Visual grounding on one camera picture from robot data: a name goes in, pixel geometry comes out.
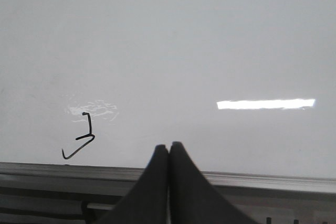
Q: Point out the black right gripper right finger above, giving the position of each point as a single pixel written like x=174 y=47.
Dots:
x=192 y=198

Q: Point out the white whiteboard with aluminium frame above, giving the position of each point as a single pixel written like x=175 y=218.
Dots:
x=248 y=86

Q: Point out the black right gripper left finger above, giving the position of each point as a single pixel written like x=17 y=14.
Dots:
x=146 y=202

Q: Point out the grey horizontal rail beam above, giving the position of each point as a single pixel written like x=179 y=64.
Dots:
x=110 y=192

